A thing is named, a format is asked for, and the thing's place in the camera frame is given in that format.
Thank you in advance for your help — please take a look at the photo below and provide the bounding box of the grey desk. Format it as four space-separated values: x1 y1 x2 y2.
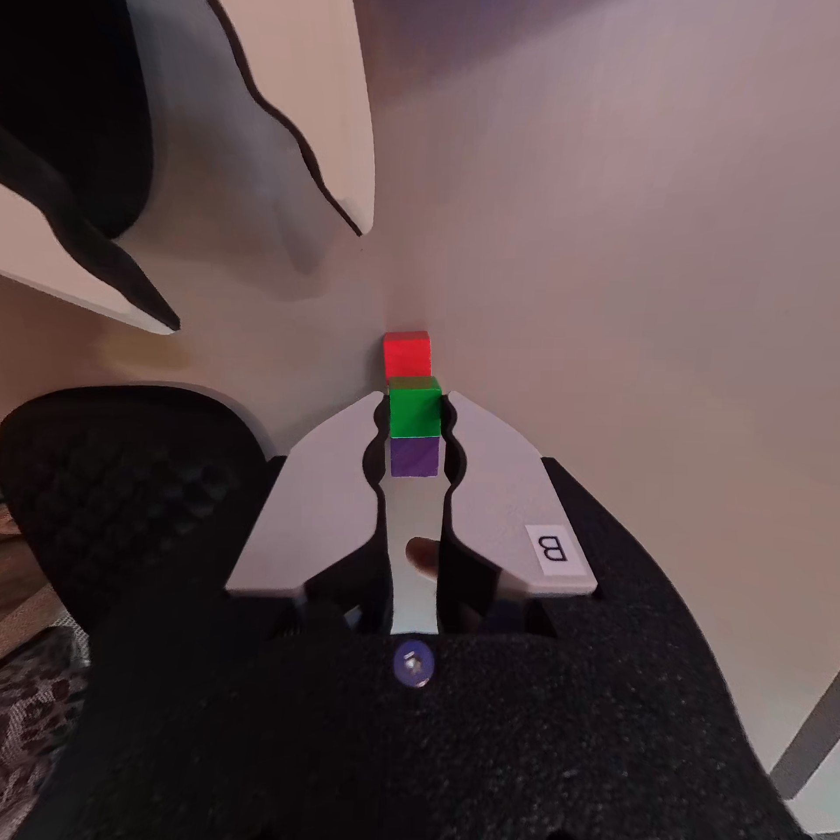
0 0 840 815

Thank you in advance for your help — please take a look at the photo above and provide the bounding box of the black bumpy armrest pad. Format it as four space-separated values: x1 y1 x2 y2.
0 386 282 631

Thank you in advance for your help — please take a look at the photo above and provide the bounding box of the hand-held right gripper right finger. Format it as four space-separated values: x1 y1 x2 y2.
443 390 599 599

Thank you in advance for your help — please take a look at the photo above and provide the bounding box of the leopard print garment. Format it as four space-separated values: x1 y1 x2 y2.
0 623 91 840

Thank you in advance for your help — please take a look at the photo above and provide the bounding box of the green wooden cube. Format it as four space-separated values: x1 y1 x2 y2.
388 375 442 438

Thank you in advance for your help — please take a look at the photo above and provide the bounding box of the person's right hand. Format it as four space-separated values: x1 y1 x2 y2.
405 537 442 584

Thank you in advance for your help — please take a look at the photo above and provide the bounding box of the red wooden cube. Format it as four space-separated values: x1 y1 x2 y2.
383 331 432 380

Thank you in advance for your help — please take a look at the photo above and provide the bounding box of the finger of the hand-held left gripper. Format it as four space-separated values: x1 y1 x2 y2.
0 123 182 337
207 0 376 238

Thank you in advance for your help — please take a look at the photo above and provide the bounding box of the purple wooden cube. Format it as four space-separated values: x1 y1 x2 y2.
390 435 439 478

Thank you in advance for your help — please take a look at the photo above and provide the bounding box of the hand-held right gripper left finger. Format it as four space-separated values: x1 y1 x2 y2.
225 390 393 601

